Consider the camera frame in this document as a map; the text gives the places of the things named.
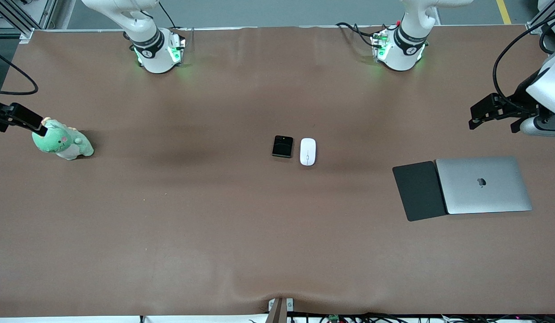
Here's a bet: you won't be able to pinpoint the white computer mouse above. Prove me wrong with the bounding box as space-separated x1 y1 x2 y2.
300 138 317 166

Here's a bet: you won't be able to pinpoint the silver closed laptop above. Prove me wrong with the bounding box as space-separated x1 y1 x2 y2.
435 156 533 215

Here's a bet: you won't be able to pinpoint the black mouse pad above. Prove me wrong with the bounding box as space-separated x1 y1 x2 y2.
392 161 449 222

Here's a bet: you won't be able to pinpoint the green dinosaur plush toy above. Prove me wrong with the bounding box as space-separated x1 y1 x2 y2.
32 118 95 161

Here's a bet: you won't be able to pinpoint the brown table cover mat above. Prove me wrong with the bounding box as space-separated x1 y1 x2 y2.
0 25 555 317

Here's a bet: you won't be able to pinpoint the black left base cables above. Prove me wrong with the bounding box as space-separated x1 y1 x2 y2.
336 22 385 48

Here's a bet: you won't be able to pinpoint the aluminium frame profile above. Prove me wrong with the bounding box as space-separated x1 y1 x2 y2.
0 0 58 43

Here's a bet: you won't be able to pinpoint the black right base cable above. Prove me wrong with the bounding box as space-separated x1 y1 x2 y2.
158 0 188 32

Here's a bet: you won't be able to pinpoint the brown camera mount post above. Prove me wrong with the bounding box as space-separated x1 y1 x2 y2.
267 297 295 323

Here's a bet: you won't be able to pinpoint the black phone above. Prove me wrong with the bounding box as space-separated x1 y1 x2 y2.
271 135 294 159

